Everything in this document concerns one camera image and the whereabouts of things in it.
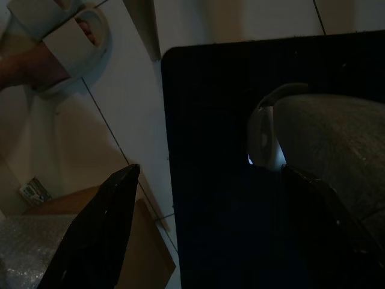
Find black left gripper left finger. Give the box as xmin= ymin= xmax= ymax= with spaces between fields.
xmin=37 ymin=163 xmax=141 ymax=289

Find person's bare foot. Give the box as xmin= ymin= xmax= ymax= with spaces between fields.
xmin=0 ymin=16 xmax=102 ymax=91

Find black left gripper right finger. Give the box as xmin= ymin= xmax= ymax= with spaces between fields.
xmin=282 ymin=164 xmax=385 ymax=289

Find black rug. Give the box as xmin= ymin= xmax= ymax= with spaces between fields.
xmin=161 ymin=30 xmax=385 ymax=289

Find large brown cardboard box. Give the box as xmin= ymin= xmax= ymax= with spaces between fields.
xmin=23 ymin=184 xmax=177 ymax=289

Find clear plastic wrap heap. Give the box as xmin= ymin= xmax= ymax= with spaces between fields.
xmin=0 ymin=213 xmax=78 ymax=289

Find small white device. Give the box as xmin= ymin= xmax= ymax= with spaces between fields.
xmin=19 ymin=176 xmax=52 ymax=208

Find white slide sandal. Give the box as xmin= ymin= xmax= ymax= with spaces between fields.
xmin=0 ymin=0 xmax=114 ymax=97

